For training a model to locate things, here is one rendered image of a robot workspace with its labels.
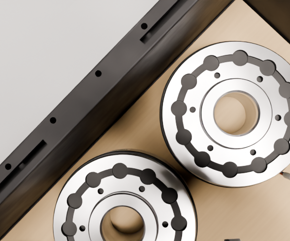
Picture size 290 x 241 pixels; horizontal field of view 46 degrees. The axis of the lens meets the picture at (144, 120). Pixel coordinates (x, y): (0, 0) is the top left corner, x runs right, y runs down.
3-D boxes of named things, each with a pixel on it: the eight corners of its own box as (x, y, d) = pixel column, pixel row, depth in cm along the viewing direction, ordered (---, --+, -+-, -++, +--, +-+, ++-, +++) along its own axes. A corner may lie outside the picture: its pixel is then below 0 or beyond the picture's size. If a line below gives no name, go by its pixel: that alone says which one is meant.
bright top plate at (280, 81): (223, 215, 24) (225, 217, 23) (133, 104, 25) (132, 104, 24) (337, 123, 24) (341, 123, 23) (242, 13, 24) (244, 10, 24)
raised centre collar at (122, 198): (126, 276, 24) (125, 279, 23) (74, 228, 24) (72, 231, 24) (173, 223, 24) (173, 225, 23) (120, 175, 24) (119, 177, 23)
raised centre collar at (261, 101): (230, 164, 24) (231, 165, 23) (184, 109, 24) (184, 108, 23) (285, 118, 23) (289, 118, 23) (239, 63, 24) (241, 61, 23)
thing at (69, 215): (131, 325, 24) (130, 330, 24) (26, 228, 25) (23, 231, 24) (225, 218, 24) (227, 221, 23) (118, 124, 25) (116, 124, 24)
